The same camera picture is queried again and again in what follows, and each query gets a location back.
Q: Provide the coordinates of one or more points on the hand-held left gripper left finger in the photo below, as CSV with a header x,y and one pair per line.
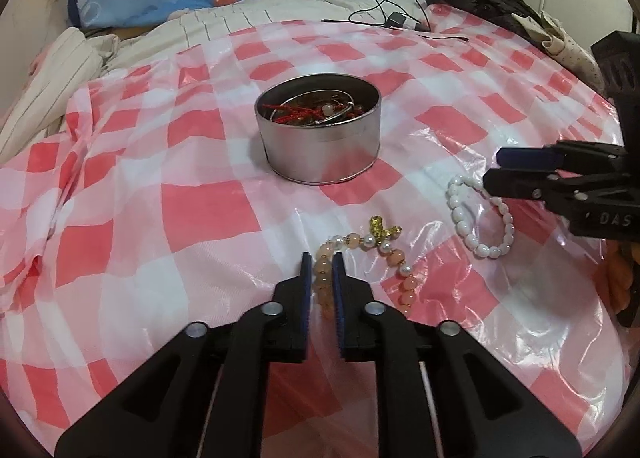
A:
x,y
306,303

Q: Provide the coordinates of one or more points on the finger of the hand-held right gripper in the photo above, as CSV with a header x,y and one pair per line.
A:
x,y
515,185
520,159

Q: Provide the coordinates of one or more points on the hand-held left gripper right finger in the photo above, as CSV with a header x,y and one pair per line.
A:
x,y
338,308

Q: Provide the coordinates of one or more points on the round metal tin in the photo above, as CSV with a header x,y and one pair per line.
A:
x,y
320,143

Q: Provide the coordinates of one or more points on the person's right hand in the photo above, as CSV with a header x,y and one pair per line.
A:
x,y
624,278

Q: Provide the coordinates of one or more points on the beige floral cloth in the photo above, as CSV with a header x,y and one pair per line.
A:
x,y
570,50

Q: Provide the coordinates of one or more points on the red checkered plastic tablecloth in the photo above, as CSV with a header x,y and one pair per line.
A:
x,y
150,218

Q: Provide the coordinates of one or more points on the black charger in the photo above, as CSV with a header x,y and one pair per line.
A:
x,y
395,19

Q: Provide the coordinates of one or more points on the striped white bedsheet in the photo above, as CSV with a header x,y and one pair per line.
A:
x,y
240,18

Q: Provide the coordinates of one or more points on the cream striped blanket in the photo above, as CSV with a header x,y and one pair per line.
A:
x,y
55,83

